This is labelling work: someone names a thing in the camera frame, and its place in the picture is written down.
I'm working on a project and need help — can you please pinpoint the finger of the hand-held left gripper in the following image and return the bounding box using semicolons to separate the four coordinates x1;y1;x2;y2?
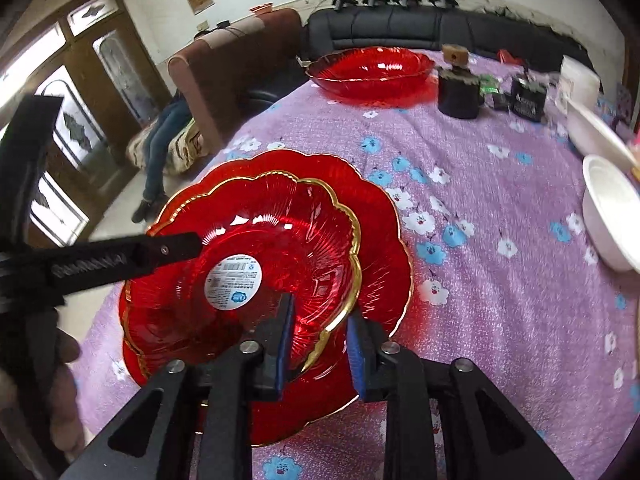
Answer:
127;231;203;273

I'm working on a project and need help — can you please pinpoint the wooden glass door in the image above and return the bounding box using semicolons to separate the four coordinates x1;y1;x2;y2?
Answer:
0;0;173;248

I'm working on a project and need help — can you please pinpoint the white bowl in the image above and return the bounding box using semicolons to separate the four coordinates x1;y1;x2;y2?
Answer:
582;155;640;273
565;97;638;168

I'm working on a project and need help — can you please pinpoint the large red glass plate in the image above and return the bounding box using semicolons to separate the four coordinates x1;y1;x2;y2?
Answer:
121;149;414;448

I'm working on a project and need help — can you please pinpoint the patterned sofa blanket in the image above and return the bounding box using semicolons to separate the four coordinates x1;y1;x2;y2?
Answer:
126;120;203;176

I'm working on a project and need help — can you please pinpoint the small red glass plate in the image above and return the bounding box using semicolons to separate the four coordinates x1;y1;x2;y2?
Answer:
118;170;362;381

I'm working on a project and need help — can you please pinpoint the black jar with wooden cap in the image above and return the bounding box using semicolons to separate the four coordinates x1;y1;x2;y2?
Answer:
437;44;485;120

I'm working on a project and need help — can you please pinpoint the red glass bowl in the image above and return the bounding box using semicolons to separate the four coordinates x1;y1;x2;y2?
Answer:
305;46;436;108

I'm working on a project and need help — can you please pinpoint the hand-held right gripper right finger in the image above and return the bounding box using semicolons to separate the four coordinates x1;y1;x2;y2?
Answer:
346;310;576;480

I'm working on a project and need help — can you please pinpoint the black box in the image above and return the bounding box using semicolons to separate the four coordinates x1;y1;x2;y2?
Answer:
510;72;547;122

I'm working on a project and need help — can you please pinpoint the brown sofa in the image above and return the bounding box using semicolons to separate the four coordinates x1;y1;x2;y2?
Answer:
167;7;303;153

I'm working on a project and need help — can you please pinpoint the person's left hand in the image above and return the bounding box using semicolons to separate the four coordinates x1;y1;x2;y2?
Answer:
49;330;88;461

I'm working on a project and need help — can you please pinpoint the black leather sofa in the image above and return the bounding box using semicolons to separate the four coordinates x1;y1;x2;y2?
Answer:
245;7;593;111

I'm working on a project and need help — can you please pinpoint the white plastic tub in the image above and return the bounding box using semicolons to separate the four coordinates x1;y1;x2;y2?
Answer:
557;55;601;111

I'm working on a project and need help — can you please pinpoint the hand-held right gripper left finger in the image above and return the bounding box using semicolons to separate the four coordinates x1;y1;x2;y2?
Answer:
60;292;296;480

